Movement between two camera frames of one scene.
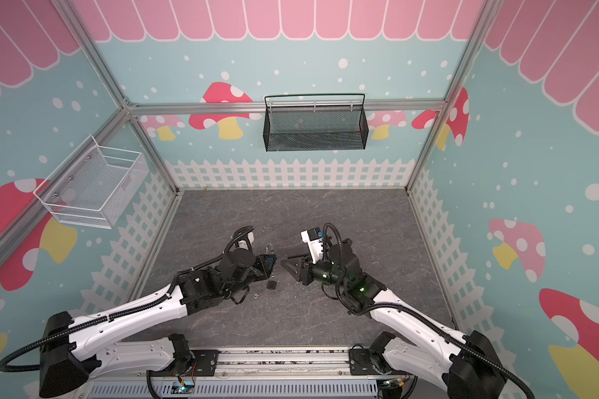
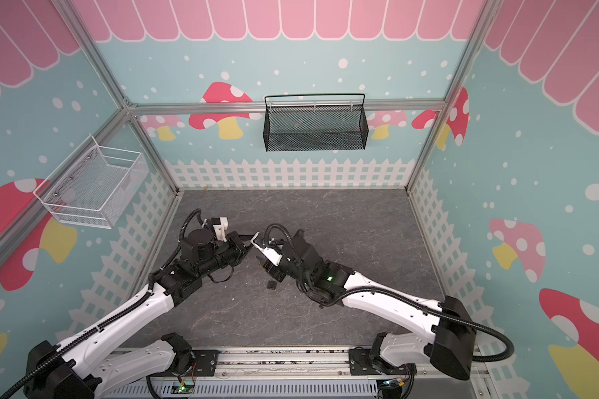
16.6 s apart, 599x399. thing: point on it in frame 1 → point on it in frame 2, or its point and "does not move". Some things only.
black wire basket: (314, 128) does not move
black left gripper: (261, 276) → (235, 239)
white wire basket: (89, 187) does not move
